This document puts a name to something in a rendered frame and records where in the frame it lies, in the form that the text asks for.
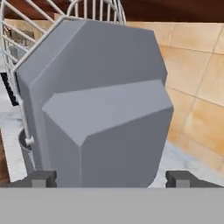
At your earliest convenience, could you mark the white wire dish rack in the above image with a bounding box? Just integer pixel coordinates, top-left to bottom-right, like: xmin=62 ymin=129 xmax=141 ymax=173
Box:
xmin=0 ymin=0 xmax=128 ymax=172

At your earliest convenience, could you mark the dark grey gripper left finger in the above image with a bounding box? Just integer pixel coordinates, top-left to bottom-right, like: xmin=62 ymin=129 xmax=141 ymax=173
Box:
xmin=8 ymin=170 xmax=58 ymax=188

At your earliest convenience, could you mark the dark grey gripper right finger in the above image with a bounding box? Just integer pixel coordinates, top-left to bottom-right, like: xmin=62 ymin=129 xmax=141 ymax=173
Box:
xmin=164 ymin=170 xmax=223 ymax=188

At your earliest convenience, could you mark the grey mixer bowl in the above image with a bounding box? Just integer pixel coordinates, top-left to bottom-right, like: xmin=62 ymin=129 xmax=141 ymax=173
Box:
xmin=17 ymin=128 xmax=38 ymax=173

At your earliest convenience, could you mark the dark wooden wall cupboard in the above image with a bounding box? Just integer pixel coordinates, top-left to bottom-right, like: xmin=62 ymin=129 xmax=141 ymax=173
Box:
xmin=3 ymin=0 xmax=224 ymax=24

